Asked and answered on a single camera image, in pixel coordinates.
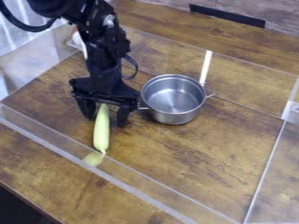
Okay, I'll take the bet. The red white object behind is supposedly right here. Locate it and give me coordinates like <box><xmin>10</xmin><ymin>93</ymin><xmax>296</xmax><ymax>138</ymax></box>
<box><xmin>66</xmin><ymin>29</ymin><xmax>88</xmax><ymax>59</ymax></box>

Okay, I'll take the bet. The black cable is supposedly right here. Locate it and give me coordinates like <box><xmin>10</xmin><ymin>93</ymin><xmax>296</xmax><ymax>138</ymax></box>
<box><xmin>116</xmin><ymin>54</ymin><xmax>139</xmax><ymax>81</ymax></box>

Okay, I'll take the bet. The clear acrylic enclosure panel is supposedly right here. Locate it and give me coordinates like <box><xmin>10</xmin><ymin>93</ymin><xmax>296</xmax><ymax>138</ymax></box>
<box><xmin>0</xmin><ymin>103</ymin><xmax>299</xmax><ymax>224</ymax></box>

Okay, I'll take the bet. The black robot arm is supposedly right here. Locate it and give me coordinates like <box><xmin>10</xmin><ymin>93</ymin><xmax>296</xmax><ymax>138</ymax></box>
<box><xmin>0</xmin><ymin>0</ymin><xmax>139</xmax><ymax>127</ymax></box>

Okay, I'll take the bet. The black wall strip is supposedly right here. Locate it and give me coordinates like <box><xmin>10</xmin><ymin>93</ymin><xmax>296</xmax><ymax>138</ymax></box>
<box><xmin>189</xmin><ymin>3</ymin><xmax>267</xmax><ymax>28</ymax></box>

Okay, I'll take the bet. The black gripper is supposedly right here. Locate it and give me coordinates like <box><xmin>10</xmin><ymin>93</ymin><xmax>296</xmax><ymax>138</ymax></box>
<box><xmin>69</xmin><ymin>68</ymin><xmax>139</xmax><ymax>127</ymax></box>

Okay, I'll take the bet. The stainless steel pot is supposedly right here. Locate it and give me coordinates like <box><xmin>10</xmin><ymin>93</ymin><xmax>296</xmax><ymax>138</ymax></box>
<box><xmin>137</xmin><ymin>74</ymin><xmax>216</xmax><ymax>125</ymax></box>

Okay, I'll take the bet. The green handled metal spoon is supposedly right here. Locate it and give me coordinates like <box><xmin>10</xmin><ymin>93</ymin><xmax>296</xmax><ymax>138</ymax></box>
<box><xmin>93</xmin><ymin>103</ymin><xmax>109</xmax><ymax>154</ymax></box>

